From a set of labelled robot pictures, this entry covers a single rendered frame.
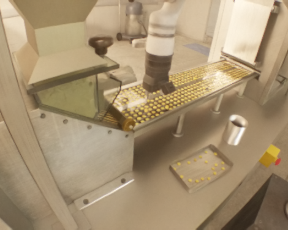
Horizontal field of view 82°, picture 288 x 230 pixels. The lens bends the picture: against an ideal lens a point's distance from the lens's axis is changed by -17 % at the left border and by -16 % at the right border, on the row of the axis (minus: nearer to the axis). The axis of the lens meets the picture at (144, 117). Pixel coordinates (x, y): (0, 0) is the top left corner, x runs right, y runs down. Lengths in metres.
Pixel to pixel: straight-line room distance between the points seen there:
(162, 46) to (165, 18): 0.07
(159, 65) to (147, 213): 0.40
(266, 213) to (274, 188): 0.11
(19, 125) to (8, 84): 0.05
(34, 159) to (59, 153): 0.13
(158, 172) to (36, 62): 0.47
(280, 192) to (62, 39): 0.76
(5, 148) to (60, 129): 0.10
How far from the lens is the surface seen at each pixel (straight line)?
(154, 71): 0.53
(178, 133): 0.75
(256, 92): 1.18
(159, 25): 0.49
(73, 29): 0.37
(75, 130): 0.40
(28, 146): 0.28
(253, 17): 1.07
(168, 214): 0.56
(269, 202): 0.71
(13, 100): 0.24
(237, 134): 0.78
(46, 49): 0.37
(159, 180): 0.61
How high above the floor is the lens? 1.30
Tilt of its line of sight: 38 degrees down
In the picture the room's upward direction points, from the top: 6 degrees clockwise
